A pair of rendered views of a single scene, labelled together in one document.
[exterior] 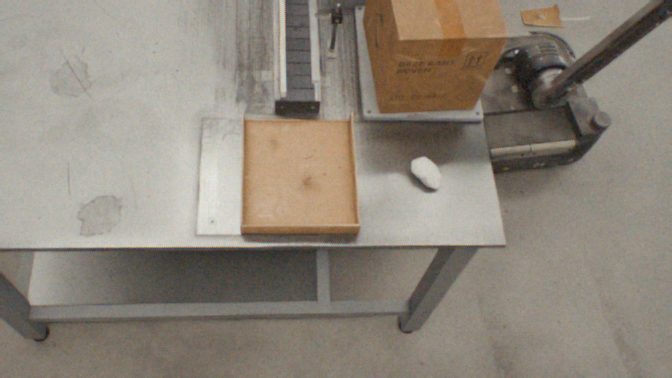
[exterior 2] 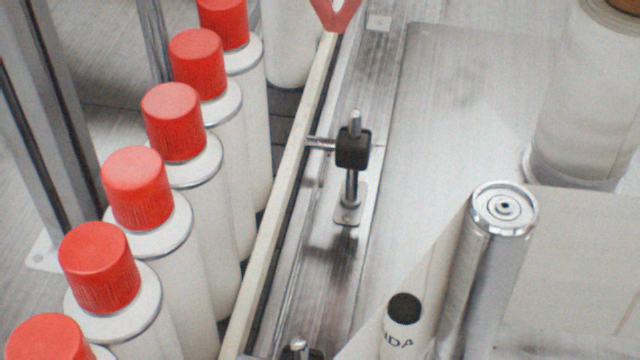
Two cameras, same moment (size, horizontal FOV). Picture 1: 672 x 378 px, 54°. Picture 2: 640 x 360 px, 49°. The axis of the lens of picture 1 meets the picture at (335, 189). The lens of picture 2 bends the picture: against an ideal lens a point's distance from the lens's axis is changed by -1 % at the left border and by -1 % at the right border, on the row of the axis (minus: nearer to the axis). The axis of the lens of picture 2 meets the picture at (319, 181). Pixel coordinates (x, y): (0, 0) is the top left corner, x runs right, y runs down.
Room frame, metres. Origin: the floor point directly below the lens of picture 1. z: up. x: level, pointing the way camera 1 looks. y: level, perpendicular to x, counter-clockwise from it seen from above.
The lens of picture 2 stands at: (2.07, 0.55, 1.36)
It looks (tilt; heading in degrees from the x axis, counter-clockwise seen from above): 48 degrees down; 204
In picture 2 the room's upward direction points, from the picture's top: straight up
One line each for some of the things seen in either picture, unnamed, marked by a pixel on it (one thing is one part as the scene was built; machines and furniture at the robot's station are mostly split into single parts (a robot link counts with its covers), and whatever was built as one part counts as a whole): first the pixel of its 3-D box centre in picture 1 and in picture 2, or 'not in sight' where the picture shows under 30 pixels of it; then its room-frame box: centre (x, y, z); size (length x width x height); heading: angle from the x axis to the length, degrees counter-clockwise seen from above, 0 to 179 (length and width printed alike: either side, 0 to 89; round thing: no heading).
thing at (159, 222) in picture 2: not in sight; (164, 277); (1.88, 0.35, 0.98); 0.05 x 0.05 x 0.20
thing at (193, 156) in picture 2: not in sight; (193, 214); (1.83, 0.34, 0.98); 0.05 x 0.05 x 0.20
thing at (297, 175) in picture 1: (298, 170); not in sight; (0.75, 0.09, 0.85); 0.30 x 0.26 x 0.04; 13
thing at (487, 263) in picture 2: not in sight; (475, 301); (1.81, 0.53, 0.97); 0.05 x 0.05 x 0.19
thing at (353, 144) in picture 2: not in sight; (353, 159); (1.65, 0.39, 0.89); 0.03 x 0.03 x 0.12; 13
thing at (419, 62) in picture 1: (427, 27); not in sight; (1.12, -0.14, 0.99); 0.30 x 0.24 x 0.27; 17
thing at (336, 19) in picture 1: (326, 28); not in sight; (1.12, 0.10, 0.91); 0.07 x 0.03 x 0.16; 103
